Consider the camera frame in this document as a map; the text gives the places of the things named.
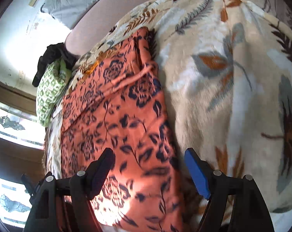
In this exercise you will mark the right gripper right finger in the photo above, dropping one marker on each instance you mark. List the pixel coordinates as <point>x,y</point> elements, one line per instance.
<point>249,211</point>

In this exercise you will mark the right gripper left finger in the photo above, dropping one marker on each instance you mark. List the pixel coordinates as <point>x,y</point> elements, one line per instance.
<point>64,204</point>

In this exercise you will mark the orange floral garment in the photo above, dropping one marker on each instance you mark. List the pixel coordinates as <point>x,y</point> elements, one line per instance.
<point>119,104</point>

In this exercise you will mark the stained glass window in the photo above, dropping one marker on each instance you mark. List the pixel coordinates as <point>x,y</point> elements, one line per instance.
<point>21,151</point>

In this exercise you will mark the green white patterned pillow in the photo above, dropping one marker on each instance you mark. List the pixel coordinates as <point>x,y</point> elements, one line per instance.
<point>50,88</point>

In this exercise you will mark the black garment on pillow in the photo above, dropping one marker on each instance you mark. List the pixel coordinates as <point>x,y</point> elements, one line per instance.
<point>53,53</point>

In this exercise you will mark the leaf pattern bed blanket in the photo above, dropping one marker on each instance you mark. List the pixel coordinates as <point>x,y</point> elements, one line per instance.
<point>225,67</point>

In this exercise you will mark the pink quilted bolster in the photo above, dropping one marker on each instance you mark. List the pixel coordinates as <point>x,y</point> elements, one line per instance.
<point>97,23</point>

